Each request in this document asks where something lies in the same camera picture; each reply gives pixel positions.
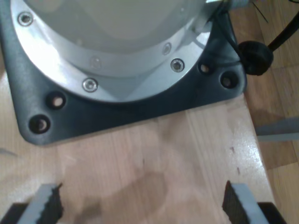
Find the black cable with round clamp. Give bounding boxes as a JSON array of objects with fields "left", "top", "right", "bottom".
[{"left": 238, "top": 10, "right": 299, "bottom": 77}]

